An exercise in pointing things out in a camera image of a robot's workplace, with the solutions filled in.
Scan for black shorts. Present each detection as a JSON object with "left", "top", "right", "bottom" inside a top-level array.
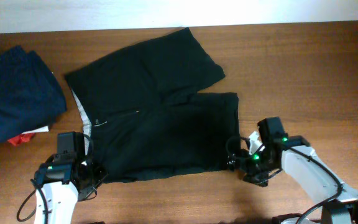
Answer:
[{"left": 65, "top": 28, "right": 239, "bottom": 183}]

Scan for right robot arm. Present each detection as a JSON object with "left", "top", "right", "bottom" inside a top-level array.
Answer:
[{"left": 225, "top": 117, "right": 358, "bottom": 224}]

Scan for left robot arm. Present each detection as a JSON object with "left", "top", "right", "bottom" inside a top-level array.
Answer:
[{"left": 31, "top": 132, "right": 108, "bottom": 224}]

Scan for white paper tag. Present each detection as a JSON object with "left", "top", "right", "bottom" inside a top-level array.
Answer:
[{"left": 22, "top": 126, "right": 49, "bottom": 134}]

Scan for red cloth piece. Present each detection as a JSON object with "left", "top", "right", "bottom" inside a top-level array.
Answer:
[{"left": 8, "top": 133, "right": 35, "bottom": 146}]

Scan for navy blue folded garment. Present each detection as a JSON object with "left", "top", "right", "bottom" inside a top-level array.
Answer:
[{"left": 0, "top": 45, "right": 67, "bottom": 143}]

